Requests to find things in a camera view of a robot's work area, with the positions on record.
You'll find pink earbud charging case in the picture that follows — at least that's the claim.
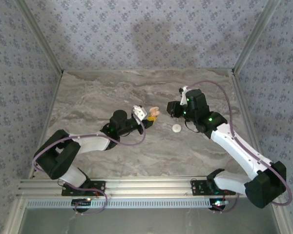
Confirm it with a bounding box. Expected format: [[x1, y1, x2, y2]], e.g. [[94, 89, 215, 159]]
[[148, 106, 161, 117]]

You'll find black controller board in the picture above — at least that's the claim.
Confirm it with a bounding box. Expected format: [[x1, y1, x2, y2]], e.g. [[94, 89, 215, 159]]
[[209, 198, 229, 211], [71, 198, 93, 207]]

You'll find grey metal sheet panel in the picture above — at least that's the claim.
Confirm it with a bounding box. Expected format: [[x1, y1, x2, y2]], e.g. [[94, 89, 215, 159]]
[[21, 208, 283, 234]]

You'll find long purple right arm cable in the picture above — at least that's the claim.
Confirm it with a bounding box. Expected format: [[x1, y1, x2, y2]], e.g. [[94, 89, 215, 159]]
[[184, 80, 293, 207]]

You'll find long purple arm cable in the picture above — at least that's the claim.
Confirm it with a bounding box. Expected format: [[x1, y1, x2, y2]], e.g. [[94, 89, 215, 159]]
[[32, 114, 147, 174], [184, 80, 293, 207]]

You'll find long purple left arm cable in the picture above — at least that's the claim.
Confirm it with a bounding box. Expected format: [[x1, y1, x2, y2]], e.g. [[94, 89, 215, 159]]
[[32, 114, 147, 174]]

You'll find aluminium table edge rail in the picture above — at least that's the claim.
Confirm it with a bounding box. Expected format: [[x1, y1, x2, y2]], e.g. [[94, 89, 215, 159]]
[[229, 69, 293, 234], [3, 70, 64, 234]]

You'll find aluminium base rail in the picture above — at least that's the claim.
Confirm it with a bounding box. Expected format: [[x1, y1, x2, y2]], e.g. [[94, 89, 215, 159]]
[[17, 175, 251, 197]]

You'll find short purple cable loop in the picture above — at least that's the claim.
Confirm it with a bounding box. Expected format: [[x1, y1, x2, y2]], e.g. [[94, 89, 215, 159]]
[[73, 189, 108, 215], [211, 190, 239, 215]]

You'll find grey slotted cable duct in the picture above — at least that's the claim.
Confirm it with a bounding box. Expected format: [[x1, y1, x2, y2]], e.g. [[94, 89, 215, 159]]
[[25, 197, 227, 210]]

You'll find aluminium corner post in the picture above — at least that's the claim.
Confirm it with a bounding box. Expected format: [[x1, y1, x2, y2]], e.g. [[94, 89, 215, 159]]
[[14, 0, 64, 75], [231, 0, 283, 74]]

